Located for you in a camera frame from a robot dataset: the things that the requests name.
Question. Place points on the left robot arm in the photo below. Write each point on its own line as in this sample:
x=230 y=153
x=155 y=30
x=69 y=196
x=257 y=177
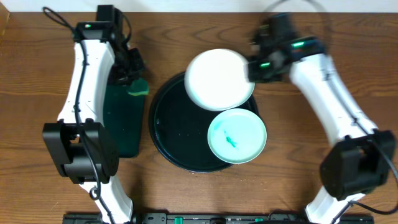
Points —
x=101 y=119

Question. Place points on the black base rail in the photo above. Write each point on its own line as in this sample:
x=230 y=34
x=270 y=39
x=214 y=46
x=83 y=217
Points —
x=163 y=218

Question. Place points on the white plate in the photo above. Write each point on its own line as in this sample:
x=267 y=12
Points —
x=217 y=80

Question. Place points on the green sponge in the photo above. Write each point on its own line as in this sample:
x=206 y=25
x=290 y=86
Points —
x=138 y=87

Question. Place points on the green plate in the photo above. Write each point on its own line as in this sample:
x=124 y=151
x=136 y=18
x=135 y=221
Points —
x=237 y=136

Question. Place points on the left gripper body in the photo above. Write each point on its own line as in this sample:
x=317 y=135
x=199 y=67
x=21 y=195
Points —
x=125 y=74

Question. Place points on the rectangular dark green tray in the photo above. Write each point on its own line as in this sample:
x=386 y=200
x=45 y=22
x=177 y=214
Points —
x=122 y=114

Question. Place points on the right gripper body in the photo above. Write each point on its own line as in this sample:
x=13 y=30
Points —
x=258 y=71

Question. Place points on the round black tray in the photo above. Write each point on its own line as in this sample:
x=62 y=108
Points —
x=179 y=128

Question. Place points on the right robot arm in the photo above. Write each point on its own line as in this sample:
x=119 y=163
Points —
x=361 y=155

